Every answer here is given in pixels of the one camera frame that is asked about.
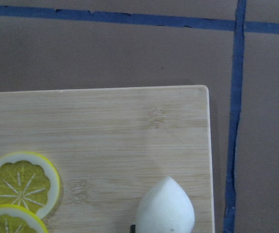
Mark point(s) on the lemon slice top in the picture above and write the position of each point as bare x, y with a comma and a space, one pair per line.
29, 180

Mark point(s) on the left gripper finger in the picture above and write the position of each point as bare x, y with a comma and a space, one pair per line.
132, 228

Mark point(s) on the lemon slice middle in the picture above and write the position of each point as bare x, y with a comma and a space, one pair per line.
16, 219

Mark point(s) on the bamboo cutting board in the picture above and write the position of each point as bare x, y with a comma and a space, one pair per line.
110, 146

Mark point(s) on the lemon slice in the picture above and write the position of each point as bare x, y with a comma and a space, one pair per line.
29, 180
16, 219

